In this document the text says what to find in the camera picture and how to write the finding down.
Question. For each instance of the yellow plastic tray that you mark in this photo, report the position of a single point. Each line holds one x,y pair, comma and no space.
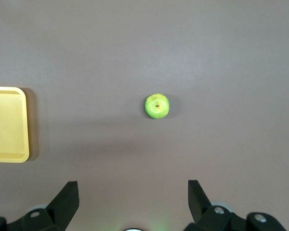
7,125

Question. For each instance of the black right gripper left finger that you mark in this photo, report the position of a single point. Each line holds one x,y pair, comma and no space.
60,207

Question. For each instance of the green apple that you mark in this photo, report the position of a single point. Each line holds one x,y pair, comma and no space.
156,110

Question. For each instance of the brown table mat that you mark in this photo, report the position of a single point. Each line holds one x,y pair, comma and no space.
207,60

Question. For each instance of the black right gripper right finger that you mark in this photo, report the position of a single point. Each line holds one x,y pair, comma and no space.
202,211

